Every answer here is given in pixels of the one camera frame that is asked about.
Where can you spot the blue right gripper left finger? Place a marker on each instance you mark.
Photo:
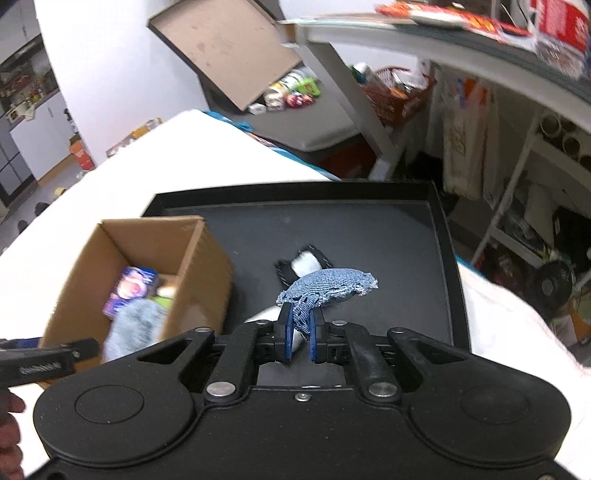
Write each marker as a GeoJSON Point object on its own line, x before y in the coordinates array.
{"type": "Point", "coordinates": [284, 334]}

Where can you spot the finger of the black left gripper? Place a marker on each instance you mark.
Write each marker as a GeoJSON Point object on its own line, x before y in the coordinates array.
{"type": "Point", "coordinates": [23, 361]}

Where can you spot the black tray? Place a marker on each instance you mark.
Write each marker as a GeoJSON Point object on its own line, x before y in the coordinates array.
{"type": "Point", "coordinates": [408, 336]}

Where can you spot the black small fan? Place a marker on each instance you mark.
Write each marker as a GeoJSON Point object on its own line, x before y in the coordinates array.
{"type": "Point", "coordinates": [550, 288]}

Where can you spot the person's left hand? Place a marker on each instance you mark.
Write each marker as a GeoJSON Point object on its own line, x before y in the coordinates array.
{"type": "Point", "coordinates": [10, 436]}

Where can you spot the red plastic basket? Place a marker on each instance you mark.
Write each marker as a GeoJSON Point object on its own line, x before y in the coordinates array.
{"type": "Point", "coordinates": [397, 94]}

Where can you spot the brown cardboard box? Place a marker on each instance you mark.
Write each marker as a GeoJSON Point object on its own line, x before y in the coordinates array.
{"type": "Point", "coordinates": [181, 250]}

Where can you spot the white plastic bag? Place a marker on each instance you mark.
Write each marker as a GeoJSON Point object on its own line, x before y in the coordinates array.
{"type": "Point", "coordinates": [470, 133]}

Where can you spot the white metal shelf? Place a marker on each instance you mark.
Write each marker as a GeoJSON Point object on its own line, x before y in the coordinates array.
{"type": "Point", "coordinates": [552, 171]}

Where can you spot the black white fabric toy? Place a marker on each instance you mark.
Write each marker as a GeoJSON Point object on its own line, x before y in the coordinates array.
{"type": "Point", "coordinates": [308, 260]}

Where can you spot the plush hamburger toy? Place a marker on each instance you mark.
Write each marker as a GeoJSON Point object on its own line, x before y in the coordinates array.
{"type": "Point", "coordinates": [164, 295]}

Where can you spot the grey table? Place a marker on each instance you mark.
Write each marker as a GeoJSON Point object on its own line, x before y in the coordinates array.
{"type": "Point", "coordinates": [314, 39]}

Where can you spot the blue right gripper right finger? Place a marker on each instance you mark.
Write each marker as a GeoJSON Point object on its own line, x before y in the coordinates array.
{"type": "Point", "coordinates": [318, 336]}

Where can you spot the blue tissue pack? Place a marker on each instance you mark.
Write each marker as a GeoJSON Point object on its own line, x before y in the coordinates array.
{"type": "Point", "coordinates": [134, 283]}

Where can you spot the white soft bundle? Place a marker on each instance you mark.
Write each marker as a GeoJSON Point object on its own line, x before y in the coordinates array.
{"type": "Point", "coordinates": [272, 314]}

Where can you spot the grey pink plush toy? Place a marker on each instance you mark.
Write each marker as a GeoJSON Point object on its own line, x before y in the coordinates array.
{"type": "Point", "coordinates": [136, 326]}

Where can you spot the brown framed board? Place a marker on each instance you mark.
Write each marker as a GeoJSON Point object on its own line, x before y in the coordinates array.
{"type": "Point", "coordinates": [234, 44]}

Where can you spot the blue denim fabric toy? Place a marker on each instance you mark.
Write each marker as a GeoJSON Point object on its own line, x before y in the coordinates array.
{"type": "Point", "coordinates": [321, 288]}

